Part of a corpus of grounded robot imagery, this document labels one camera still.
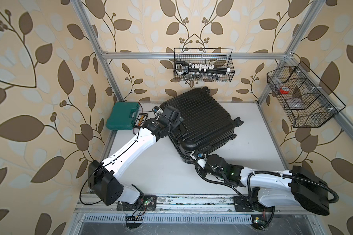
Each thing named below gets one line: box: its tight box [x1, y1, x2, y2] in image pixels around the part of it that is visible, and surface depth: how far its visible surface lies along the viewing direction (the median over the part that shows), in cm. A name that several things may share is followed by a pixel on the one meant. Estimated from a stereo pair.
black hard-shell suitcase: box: [160, 86, 244, 163], surface depth 81 cm
